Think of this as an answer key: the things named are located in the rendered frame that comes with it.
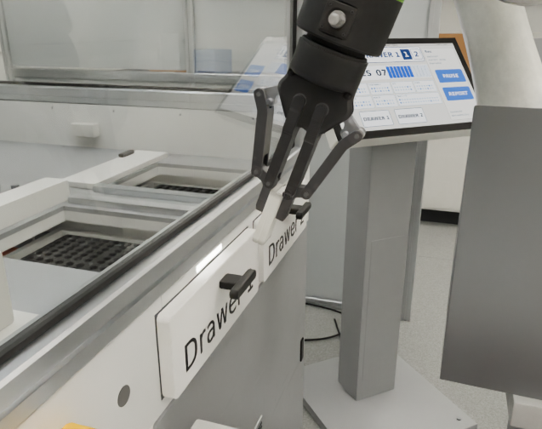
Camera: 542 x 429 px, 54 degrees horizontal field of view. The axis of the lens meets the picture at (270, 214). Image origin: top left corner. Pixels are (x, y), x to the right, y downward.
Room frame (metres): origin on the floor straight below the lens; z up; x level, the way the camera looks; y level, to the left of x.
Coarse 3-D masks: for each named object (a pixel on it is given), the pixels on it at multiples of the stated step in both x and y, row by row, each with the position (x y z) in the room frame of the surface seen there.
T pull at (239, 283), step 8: (248, 272) 0.65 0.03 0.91; (224, 280) 0.63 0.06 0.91; (232, 280) 0.63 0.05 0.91; (240, 280) 0.63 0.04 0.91; (248, 280) 0.64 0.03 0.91; (224, 288) 0.63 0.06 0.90; (232, 288) 0.61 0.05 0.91; (240, 288) 0.61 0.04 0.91; (232, 296) 0.60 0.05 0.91; (240, 296) 0.61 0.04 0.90
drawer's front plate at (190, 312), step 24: (240, 240) 0.73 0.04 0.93; (216, 264) 0.64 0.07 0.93; (240, 264) 0.70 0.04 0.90; (192, 288) 0.58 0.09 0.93; (216, 288) 0.62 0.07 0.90; (168, 312) 0.52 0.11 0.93; (192, 312) 0.56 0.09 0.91; (216, 312) 0.62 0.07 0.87; (240, 312) 0.70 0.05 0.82; (168, 336) 0.50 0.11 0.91; (192, 336) 0.55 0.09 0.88; (216, 336) 0.62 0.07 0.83; (168, 360) 0.51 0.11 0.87; (168, 384) 0.51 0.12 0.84
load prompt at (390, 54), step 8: (384, 48) 1.56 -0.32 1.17; (392, 48) 1.57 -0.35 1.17; (400, 48) 1.58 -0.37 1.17; (408, 48) 1.59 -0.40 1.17; (416, 48) 1.60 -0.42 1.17; (368, 56) 1.51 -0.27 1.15; (384, 56) 1.53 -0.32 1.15; (392, 56) 1.55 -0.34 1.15; (400, 56) 1.56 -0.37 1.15; (408, 56) 1.57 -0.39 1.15; (416, 56) 1.58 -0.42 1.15
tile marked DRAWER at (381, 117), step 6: (360, 114) 1.37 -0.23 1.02; (366, 114) 1.38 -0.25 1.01; (372, 114) 1.38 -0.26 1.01; (378, 114) 1.39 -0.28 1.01; (384, 114) 1.40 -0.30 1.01; (390, 114) 1.41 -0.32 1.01; (366, 120) 1.37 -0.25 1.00; (372, 120) 1.37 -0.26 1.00; (378, 120) 1.38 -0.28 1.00; (384, 120) 1.39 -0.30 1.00; (390, 120) 1.39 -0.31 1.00; (366, 126) 1.35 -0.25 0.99; (372, 126) 1.36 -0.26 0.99; (378, 126) 1.37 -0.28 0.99
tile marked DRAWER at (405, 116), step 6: (402, 108) 1.43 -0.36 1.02; (408, 108) 1.44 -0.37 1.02; (414, 108) 1.45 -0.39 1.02; (420, 108) 1.45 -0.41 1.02; (396, 114) 1.41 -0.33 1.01; (402, 114) 1.42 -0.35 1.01; (408, 114) 1.43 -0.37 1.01; (414, 114) 1.43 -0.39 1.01; (420, 114) 1.44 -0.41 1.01; (402, 120) 1.41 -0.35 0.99; (408, 120) 1.41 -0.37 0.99; (414, 120) 1.42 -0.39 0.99; (420, 120) 1.43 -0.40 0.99; (426, 120) 1.43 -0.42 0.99
